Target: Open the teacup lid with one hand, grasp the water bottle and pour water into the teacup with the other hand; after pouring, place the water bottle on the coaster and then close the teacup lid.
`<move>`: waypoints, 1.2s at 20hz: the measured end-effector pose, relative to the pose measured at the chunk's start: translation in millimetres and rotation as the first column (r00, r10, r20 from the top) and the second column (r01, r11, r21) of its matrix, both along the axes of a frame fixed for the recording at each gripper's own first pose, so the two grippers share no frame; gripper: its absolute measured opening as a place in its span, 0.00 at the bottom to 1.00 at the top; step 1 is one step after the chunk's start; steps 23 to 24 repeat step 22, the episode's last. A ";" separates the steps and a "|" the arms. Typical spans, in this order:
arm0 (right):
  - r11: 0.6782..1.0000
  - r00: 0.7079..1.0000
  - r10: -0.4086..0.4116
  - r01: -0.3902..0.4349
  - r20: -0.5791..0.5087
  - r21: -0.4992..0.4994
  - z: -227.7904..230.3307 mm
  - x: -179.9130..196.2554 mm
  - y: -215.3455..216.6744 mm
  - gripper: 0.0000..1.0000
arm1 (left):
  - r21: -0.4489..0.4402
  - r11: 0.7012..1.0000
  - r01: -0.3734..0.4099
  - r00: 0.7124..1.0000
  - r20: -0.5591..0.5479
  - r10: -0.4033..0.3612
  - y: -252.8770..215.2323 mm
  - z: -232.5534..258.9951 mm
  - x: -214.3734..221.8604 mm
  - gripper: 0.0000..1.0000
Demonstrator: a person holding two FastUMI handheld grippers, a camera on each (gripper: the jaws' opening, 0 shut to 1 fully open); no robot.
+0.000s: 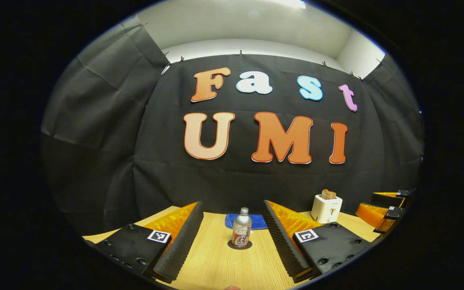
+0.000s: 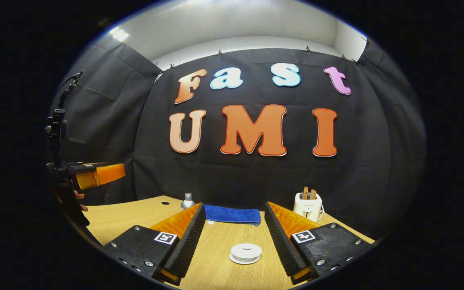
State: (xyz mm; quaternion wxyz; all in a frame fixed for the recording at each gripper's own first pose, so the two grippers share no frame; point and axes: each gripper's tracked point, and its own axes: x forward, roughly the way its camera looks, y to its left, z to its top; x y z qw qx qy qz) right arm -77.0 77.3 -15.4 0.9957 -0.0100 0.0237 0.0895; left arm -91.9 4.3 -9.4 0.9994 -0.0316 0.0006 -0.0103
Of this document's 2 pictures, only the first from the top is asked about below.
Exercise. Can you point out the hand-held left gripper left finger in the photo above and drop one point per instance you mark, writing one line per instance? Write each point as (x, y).
(183, 245)

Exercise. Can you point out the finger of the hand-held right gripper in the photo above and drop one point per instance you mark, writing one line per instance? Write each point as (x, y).
(393, 197)
(377, 217)

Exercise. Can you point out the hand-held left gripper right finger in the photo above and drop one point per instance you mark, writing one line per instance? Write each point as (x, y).
(282, 245)

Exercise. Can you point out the silver water bottle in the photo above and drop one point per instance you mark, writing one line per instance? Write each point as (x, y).
(241, 229)

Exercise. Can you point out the dark round coaster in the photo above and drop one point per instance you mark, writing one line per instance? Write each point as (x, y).
(230, 245)

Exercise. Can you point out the blue towel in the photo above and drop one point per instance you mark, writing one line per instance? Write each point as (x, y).
(258, 221)

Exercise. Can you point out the white toaster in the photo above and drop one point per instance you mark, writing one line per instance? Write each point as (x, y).
(326, 210)

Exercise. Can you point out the black backdrop cloth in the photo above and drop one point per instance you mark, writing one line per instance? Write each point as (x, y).
(236, 181)

